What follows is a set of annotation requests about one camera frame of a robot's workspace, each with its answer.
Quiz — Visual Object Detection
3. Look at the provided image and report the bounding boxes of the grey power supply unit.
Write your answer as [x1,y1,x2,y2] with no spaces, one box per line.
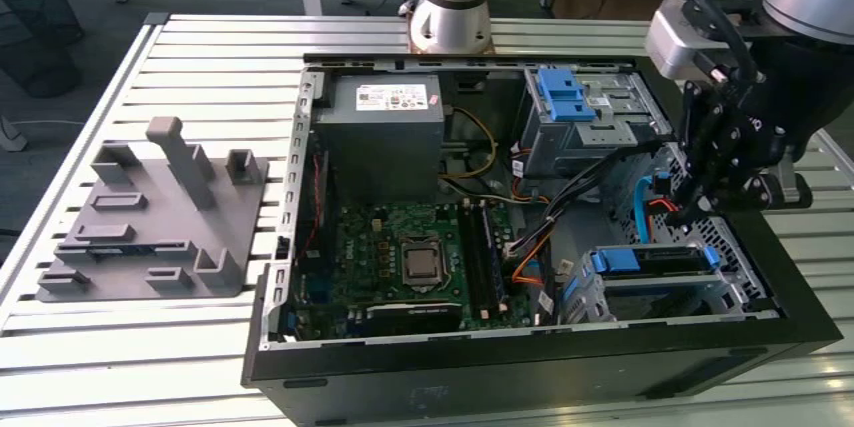
[312,74,446,206]

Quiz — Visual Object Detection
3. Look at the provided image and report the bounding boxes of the RAM stick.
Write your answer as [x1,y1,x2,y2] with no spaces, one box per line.
[477,204,506,316]

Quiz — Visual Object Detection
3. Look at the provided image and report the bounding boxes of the orange wire bundle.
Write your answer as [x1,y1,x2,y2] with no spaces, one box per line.
[509,251,554,293]

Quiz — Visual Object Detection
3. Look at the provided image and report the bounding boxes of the blue data wire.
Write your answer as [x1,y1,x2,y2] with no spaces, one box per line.
[636,171,672,248]

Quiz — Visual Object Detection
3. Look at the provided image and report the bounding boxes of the green motherboard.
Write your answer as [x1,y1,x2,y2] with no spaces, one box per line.
[292,199,534,341]

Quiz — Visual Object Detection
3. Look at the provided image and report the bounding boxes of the grey chair foot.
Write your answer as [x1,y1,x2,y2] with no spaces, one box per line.
[0,114,29,153]

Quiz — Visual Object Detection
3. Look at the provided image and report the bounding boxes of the blue drive latch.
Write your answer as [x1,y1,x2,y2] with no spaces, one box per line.
[534,68,597,123]

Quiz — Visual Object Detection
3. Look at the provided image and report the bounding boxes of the CPU socket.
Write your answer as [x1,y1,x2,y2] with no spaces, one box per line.
[394,233,452,297]

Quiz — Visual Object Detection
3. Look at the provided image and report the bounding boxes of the black mesh bin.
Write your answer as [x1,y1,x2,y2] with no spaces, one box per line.
[0,0,86,98]

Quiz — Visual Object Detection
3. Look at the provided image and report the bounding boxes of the silver CPU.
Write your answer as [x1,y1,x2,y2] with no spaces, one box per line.
[401,245,441,282]

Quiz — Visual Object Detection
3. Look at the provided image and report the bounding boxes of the black cable bundle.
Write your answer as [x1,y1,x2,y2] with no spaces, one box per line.
[512,139,679,268]

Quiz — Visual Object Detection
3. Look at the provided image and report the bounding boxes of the grey parts rack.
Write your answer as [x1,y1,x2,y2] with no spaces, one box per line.
[33,115,272,304]

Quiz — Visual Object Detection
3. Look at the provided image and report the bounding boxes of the black PC case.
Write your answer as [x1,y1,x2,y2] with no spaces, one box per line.
[238,52,843,427]

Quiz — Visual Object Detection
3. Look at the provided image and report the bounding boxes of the yellow wire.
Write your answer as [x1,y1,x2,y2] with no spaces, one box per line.
[442,106,498,181]

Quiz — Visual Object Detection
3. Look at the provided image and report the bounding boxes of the orange black power wire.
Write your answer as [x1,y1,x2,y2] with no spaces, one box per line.
[649,198,715,227]

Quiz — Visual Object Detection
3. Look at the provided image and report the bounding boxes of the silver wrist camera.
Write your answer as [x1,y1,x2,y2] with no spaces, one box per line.
[643,0,735,79]

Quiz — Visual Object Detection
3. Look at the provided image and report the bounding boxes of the metal optical drive cage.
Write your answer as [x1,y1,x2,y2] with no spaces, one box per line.
[518,66,675,181]

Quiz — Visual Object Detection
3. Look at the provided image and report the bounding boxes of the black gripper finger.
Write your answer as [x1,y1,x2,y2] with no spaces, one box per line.
[665,80,735,226]
[676,161,812,227]

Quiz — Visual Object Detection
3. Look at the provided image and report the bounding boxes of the metal disk bay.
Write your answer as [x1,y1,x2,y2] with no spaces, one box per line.
[556,241,779,326]

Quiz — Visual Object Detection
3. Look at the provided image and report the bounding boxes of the black graphics card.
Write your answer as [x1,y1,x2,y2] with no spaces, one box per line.
[358,300,462,337]

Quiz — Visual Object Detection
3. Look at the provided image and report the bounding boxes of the black RAM slot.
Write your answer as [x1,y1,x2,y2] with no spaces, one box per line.
[457,199,485,318]

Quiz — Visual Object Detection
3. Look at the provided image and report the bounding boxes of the hard disk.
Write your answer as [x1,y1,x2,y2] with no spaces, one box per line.
[565,245,720,318]

